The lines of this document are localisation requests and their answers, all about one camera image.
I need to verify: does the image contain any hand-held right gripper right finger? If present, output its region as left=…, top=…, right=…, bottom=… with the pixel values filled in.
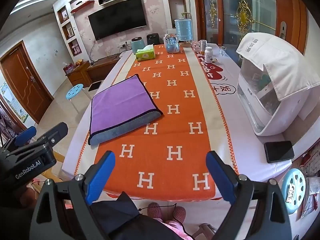
left=205, top=151, right=292, bottom=240

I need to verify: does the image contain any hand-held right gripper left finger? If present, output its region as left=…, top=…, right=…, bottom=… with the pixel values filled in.
left=29, top=151, right=116, bottom=240

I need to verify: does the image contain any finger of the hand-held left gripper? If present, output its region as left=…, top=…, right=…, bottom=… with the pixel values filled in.
left=35, top=122, right=69, bottom=153
left=12, top=126, right=37, bottom=147

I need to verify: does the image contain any purple grey towel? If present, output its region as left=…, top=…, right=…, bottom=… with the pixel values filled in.
left=88, top=74, right=164, bottom=146

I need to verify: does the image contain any blue round plastic stool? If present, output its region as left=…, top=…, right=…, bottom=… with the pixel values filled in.
left=66, top=84, right=84, bottom=113
left=281, top=168, right=307, bottom=215

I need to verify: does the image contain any black jacket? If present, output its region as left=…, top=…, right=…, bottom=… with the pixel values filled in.
left=89, top=191, right=187, bottom=240

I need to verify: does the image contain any pink slipper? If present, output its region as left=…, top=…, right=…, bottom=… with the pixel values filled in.
left=172, top=206, right=187, bottom=223
left=147, top=202, right=163, bottom=222

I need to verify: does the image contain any brown wooden door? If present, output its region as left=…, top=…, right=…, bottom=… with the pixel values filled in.
left=0, top=41, right=53, bottom=125

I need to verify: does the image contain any black floor mat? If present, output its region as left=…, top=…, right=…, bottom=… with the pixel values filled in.
left=88, top=81, right=104, bottom=91

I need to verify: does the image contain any black smartphone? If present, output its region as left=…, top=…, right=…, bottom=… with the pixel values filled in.
left=264, top=141, right=295, bottom=164

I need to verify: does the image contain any orange patterned blanket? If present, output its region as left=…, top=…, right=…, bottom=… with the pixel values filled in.
left=74, top=44, right=239, bottom=202

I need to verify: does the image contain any wooden television cabinet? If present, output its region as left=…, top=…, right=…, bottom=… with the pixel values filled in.
left=65, top=54, right=121, bottom=87

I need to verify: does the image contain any white countertop appliance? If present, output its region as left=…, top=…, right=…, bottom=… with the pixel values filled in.
left=236, top=54, right=304, bottom=137

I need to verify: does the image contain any clear plastic bag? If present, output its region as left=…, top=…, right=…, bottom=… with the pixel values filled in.
left=300, top=177, right=320, bottom=218

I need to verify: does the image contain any green tissue box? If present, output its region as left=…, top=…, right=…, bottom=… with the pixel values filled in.
left=135, top=44, right=156, bottom=62

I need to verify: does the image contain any white cloth cover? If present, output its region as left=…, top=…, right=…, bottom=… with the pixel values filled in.
left=236, top=32, right=317, bottom=102

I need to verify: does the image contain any black flat television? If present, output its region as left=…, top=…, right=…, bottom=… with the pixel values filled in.
left=88, top=0, right=147, bottom=40

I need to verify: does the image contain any blue snow globe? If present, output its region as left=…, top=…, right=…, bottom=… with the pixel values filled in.
left=164, top=33, right=180, bottom=53

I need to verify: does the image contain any blue cylindrical container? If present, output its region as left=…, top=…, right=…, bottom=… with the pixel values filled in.
left=174, top=18, right=194, bottom=47

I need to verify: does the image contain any glass door with gold ornament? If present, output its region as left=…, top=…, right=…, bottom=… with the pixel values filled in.
left=192, top=0, right=308, bottom=55

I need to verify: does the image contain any wall poster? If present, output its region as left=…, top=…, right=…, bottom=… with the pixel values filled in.
left=0, top=81, right=28, bottom=123

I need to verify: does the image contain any red wall shelf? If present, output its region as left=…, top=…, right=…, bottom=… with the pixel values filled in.
left=70, top=0, right=95, bottom=14

